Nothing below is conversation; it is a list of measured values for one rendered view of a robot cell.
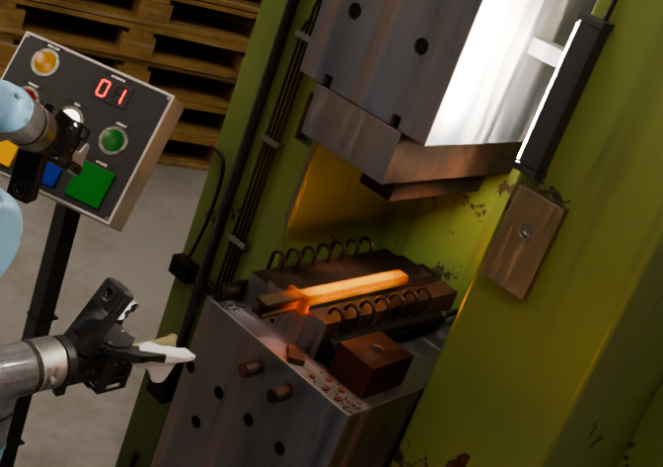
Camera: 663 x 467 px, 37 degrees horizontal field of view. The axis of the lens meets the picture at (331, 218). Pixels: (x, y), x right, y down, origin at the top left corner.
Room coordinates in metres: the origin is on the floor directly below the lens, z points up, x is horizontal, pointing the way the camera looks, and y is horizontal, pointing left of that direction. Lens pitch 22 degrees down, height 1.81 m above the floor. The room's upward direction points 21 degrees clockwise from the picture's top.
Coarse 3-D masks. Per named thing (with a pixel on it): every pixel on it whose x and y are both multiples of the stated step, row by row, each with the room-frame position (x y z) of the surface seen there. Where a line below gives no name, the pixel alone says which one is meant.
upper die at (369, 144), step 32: (320, 96) 1.67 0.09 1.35; (320, 128) 1.66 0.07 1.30; (352, 128) 1.62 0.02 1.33; (384, 128) 1.59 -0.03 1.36; (352, 160) 1.61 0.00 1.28; (384, 160) 1.57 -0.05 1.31; (416, 160) 1.63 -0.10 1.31; (448, 160) 1.71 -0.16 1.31; (480, 160) 1.80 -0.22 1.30; (512, 160) 1.90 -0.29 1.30
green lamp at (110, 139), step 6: (108, 132) 1.79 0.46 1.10; (114, 132) 1.79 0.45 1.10; (120, 132) 1.79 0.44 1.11; (102, 138) 1.78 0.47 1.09; (108, 138) 1.78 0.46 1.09; (114, 138) 1.78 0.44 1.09; (120, 138) 1.78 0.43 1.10; (108, 144) 1.77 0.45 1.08; (114, 144) 1.77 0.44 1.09; (120, 144) 1.78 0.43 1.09; (108, 150) 1.77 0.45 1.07; (114, 150) 1.77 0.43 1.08
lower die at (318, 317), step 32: (352, 256) 1.92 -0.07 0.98; (384, 256) 1.98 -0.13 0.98; (256, 288) 1.67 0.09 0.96; (384, 288) 1.78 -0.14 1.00; (416, 288) 1.85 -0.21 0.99; (448, 288) 1.91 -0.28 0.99; (288, 320) 1.61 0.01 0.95; (320, 320) 1.58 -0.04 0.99; (352, 320) 1.63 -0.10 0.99; (320, 352) 1.58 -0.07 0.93
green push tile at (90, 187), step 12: (84, 168) 1.74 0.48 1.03; (96, 168) 1.75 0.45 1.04; (72, 180) 1.73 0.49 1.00; (84, 180) 1.73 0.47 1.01; (96, 180) 1.73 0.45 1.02; (108, 180) 1.73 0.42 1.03; (72, 192) 1.72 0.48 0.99; (84, 192) 1.72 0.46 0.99; (96, 192) 1.72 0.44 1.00; (108, 192) 1.73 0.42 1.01; (96, 204) 1.71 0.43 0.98
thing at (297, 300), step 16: (384, 272) 1.83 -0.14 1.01; (400, 272) 1.86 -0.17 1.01; (288, 288) 1.61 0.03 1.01; (304, 288) 1.64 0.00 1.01; (320, 288) 1.66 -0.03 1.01; (336, 288) 1.68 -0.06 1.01; (352, 288) 1.71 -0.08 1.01; (368, 288) 1.75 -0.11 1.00; (272, 304) 1.53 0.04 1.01; (288, 304) 1.58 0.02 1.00; (304, 304) 1.59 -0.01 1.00
